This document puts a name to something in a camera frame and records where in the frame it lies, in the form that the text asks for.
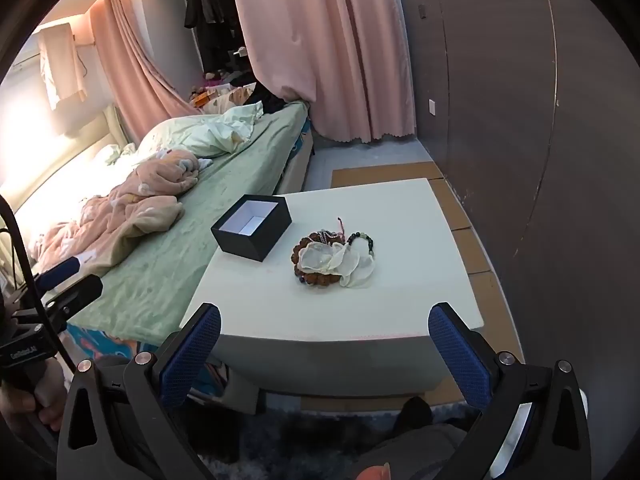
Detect person's left hand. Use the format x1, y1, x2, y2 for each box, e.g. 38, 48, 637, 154
0, 359, 69, 433

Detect beige hanging cloth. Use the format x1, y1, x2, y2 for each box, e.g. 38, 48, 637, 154
37, 22, 89, 111

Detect pale green duvet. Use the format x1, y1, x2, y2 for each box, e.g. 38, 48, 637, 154
137, 101, 264, 159

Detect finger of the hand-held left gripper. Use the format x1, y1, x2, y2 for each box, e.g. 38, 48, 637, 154
34, 256, 81, 294
43, 275, 104, 321

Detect white pillow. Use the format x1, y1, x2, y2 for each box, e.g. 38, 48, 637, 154
92, 142, 139, 167

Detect dark hanging clothes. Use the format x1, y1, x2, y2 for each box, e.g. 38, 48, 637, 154
183, 0, 251, 77

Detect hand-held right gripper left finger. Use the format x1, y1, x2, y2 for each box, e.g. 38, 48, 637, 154
56, 302, 222, 480

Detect wide pink curtain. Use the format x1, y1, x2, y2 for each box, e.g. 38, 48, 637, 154
227, 0, 418, 144

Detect pile of colourful clutter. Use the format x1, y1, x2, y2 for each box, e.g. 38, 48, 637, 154
187, 71, 253, 111

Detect narrow pink curtain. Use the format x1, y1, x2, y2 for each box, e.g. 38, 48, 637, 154
90, 0, 201, 147

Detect pink fleece blanket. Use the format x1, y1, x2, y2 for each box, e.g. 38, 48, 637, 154
30, 147, 201, 277

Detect black garment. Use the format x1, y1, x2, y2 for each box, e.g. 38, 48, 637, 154
247, 80, 301, 114

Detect cardboard floor sheet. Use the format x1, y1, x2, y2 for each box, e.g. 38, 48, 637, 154
331, 161, 445, 192
450, 227, 497, 276
467, 270, 526, 361
429, 178, 475, 232

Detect black jewelry box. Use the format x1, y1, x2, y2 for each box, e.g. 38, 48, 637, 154
210, 194, 292, 263

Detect black cable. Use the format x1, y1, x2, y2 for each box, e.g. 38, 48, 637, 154
0, 194, 78, 373

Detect white low table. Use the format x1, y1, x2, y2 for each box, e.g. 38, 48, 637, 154
179, 177, 485, 397

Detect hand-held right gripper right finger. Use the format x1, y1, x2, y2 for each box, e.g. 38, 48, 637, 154
427, 302, 593, 480

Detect wooden bead bracelet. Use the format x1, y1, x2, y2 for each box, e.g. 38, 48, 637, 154
291, 230, 351, 287

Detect person's grey trouser leg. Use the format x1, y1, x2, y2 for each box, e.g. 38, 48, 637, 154
350, 396, 472, 480

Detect white organza pouch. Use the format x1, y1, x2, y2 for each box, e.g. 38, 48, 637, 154
298, 241, 377, 289

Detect bed with green sheet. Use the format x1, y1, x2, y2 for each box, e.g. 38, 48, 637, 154
0, 100, 316, 361

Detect green bead bracelet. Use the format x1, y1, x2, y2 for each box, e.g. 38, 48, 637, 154
346, 230, 377, 261

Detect beige bed headboard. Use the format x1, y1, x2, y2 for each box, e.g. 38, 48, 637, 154
0, 105, 127, 198

